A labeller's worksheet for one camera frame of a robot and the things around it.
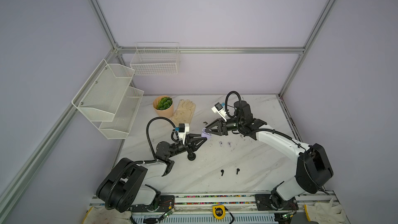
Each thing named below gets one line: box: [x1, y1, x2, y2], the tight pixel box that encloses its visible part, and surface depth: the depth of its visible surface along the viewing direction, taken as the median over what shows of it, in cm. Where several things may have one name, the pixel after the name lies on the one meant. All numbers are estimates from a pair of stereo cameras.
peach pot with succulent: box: [152, 95, 174, 119], surface depth 103 cm
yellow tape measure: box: [211, 204, 226, 220], surface depth 71 cm
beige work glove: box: [171, 99, 196, 128], surface depth 111 cm
